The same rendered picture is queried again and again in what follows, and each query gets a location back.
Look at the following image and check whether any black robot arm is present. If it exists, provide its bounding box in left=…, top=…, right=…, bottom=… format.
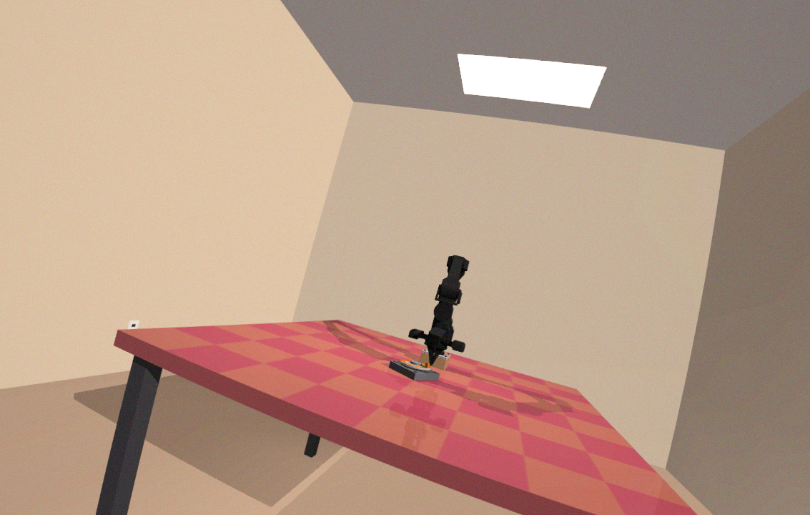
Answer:
left=428, top=255, right=470, bottom=353

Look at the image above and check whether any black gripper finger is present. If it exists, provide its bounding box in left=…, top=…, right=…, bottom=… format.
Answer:
left=431, top=346, right=448, bottom=365
left=424, top=343, right=435, bottom=366

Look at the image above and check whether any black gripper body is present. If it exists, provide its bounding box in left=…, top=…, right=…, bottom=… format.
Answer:
left=408, top=318, right=465, bottom=353

